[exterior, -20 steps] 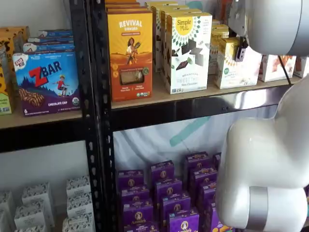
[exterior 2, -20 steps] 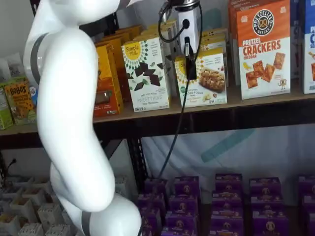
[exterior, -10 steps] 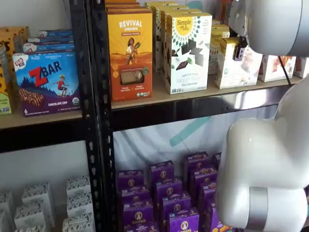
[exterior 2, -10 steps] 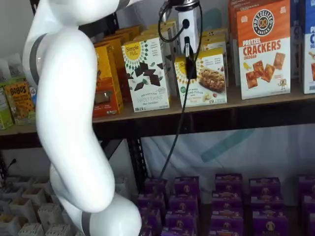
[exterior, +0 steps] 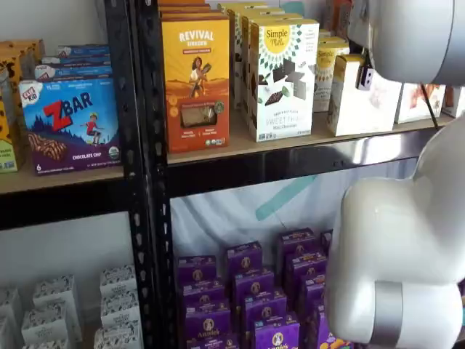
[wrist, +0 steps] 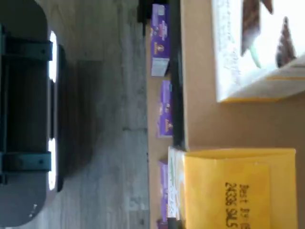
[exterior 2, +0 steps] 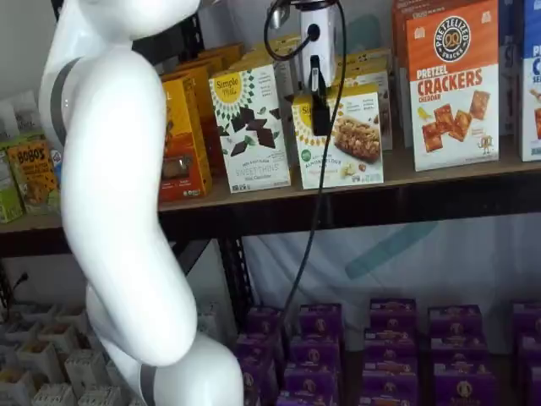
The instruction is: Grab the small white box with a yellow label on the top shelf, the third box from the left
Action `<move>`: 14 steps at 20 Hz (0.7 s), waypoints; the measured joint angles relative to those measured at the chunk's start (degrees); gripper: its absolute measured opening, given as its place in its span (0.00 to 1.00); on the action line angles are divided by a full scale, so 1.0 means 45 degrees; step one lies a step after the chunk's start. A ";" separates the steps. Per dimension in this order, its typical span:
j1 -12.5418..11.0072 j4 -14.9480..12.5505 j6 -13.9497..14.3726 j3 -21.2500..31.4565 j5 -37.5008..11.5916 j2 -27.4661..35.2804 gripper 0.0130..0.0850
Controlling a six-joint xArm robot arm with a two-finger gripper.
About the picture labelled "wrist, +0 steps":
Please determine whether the grey rounded robot base platform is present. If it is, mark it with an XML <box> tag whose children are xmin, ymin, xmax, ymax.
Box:
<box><xmin>0</xmin><ymin>0</ymin><xmax>67</xmax><ymax>228</ymax></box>

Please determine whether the wooden shelf board with purple boxes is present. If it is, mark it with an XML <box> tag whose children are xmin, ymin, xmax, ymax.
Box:
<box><xmin>145</xmin><ymin>22</ymin><xmax>174</xmax><ymax>229</ymax></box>

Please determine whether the yellow box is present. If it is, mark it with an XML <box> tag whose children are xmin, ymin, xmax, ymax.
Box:
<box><xmin>167</xmin><ymin>146</ymin><xmax>296</xmax><ymax>229</ymax></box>

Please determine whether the teal metal mounting frame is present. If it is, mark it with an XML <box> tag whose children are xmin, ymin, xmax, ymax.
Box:
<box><xmin>0</xmin><ymin>24</ymin><xmax>53</xmax><ymax>185</ymax></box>

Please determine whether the white box with brownie picture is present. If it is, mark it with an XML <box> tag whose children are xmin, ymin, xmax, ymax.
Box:
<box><xmin>211</xmin><ymin>0</ymin><xmax>305</xmax><ymax>104</ymax></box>

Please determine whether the black shelf frame post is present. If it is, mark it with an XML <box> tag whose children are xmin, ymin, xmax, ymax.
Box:
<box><xmin>137</xmin><ymin>0</ymin><xmax>153</xmax><ymax>25</ymax></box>

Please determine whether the wooden shelf board with white boxes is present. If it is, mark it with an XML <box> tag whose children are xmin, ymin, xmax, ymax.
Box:
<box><xmin>179</xmin><ymin>0</ymin><xmax>305</xmax><ymax>229</ymax></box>

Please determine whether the black shelf edge rail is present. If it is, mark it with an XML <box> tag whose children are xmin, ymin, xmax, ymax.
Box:
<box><xmin>169</xmin><ymin>0</ymin><xmax>191</xmax><ymax>153</ymax></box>

